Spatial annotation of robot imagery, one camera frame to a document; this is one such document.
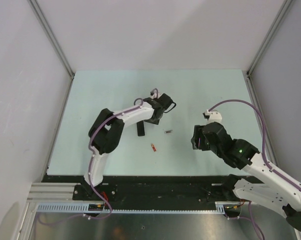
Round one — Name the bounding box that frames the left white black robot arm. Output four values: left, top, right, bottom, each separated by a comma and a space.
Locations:
83, 92, 177, 200

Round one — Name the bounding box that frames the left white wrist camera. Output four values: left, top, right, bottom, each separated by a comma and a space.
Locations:
150, 88, 162, 99

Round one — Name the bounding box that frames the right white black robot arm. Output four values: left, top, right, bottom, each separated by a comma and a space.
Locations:
191, 122, 301, 232

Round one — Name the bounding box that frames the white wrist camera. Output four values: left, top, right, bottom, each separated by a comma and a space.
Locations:
150, 88, 162, 99
203, 110, 222, 124

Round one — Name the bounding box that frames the left aluminium frame post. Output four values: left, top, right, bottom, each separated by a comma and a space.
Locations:
27, 0, 75, 80

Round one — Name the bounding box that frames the black remote control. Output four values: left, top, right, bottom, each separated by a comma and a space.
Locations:
136, 121, 146, 137

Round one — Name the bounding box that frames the grey slotted cable duct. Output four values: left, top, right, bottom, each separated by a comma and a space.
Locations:
32, 201, 241, 215

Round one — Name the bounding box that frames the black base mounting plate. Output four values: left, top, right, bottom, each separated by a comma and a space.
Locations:
41, 174, 245, 202

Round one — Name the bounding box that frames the right aluminium frame post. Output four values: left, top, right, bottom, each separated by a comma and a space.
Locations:
246, 0, 296, 76

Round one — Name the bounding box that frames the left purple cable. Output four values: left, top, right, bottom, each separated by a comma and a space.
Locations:
37, 87, 159, 225

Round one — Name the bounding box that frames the red battery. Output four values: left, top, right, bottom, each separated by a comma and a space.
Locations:
151, 143, 157, 152

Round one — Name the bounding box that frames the aluminium frame post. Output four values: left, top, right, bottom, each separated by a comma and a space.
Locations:
246, 0, 296, 76
27, 0, 75, 80

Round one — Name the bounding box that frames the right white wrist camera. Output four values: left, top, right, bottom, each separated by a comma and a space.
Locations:
203, 110, 222, 124

